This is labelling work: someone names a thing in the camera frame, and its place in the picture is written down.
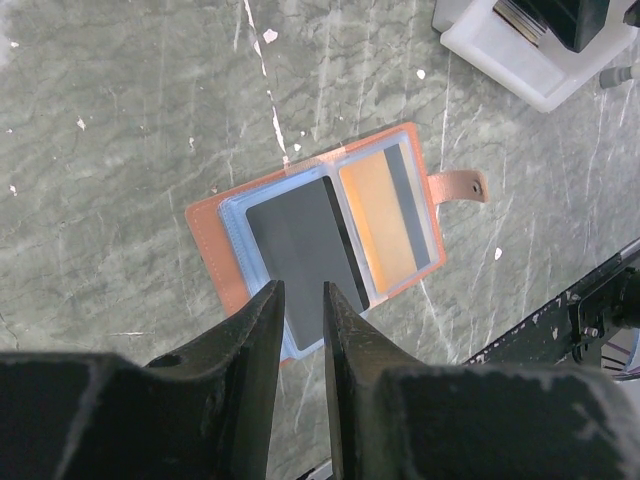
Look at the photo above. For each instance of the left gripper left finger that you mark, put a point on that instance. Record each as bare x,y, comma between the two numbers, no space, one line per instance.
201,411

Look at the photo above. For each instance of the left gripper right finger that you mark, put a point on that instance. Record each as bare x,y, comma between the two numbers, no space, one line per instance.
392,416

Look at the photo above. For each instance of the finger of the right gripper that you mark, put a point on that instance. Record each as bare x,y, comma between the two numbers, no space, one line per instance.
575,23

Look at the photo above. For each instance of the white plastic card bin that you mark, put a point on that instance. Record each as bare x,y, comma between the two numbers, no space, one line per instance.
543,76

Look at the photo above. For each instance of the pink leather card holder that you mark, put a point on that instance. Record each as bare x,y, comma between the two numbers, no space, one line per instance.
226,245

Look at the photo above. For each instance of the black credit card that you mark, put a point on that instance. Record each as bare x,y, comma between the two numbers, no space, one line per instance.
302,239

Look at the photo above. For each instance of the orange credit card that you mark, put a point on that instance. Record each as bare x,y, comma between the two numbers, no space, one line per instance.
386,195

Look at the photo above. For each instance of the stack of cards in bin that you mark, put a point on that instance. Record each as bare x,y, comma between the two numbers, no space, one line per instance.
522,18

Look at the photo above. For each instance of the small grey cylinder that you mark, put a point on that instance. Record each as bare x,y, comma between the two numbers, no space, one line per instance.
615,76

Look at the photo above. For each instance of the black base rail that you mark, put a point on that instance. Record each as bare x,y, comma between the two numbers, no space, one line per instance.
576,323

